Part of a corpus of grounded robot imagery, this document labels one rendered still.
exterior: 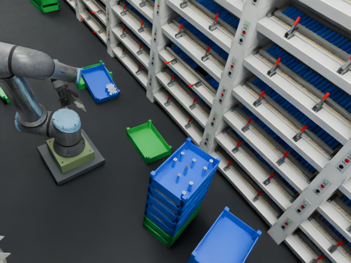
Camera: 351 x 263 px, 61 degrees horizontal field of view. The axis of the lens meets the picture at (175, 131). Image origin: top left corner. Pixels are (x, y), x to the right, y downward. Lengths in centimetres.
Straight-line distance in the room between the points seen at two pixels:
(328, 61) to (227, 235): 89
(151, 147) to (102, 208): 56
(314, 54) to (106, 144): 144
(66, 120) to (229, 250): 109
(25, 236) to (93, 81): 129
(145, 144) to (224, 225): 90
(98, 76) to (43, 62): 130
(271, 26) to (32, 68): 101
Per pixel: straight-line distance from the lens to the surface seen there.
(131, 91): 257
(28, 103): 161
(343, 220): 164
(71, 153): 191
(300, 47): 137
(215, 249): 150
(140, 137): 220
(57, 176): 197
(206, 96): 187
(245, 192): 198
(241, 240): 155
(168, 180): 143
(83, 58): 293
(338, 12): 126
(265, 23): 146
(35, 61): 131
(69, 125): 175
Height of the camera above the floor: 168
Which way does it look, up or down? 47 degrees down
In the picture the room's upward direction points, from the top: 12 degrees clockwise
